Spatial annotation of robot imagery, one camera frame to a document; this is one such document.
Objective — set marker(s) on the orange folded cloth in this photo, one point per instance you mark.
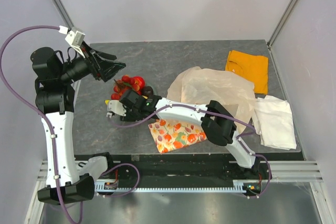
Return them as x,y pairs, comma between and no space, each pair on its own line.
250,67

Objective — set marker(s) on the white slotted cable duct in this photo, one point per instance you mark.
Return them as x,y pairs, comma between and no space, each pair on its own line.
237,187

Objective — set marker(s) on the grey green plate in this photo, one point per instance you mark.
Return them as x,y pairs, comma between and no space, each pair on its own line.
155,92

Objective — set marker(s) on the right aluminium frame post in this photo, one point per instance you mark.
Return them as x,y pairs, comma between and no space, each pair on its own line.
283,20

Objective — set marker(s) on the floral folded cloth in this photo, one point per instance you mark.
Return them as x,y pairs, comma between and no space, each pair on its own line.
173,135

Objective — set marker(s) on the fake red apple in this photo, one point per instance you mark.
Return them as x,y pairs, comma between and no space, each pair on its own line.
139,81

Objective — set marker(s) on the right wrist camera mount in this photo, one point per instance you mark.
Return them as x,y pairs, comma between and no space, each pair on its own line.
114,107

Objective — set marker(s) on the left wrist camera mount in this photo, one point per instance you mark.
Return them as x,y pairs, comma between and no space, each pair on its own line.
74,38

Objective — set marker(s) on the fake strawberry bunch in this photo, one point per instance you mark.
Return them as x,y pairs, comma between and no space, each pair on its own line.
122,85

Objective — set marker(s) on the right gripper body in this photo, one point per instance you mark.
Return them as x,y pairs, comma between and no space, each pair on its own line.
132,115

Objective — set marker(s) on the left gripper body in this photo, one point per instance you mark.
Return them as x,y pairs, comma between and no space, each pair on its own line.
94,65

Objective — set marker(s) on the banana print plastic bag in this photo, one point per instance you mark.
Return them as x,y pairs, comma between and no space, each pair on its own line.
199,86

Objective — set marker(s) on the white folded cloth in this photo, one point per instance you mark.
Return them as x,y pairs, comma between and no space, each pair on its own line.
272,119

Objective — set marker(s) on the fake dark avocado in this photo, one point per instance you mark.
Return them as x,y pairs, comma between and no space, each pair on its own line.
147,91

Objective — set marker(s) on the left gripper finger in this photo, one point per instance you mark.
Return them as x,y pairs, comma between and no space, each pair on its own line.
103,55
108,69

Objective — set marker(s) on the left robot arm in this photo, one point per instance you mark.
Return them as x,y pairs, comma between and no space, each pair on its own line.
55,100

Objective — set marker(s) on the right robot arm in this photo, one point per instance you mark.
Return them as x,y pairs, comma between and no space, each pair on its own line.
216,122

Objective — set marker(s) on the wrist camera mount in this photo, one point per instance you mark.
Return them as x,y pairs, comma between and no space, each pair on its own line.
114,107
74,38

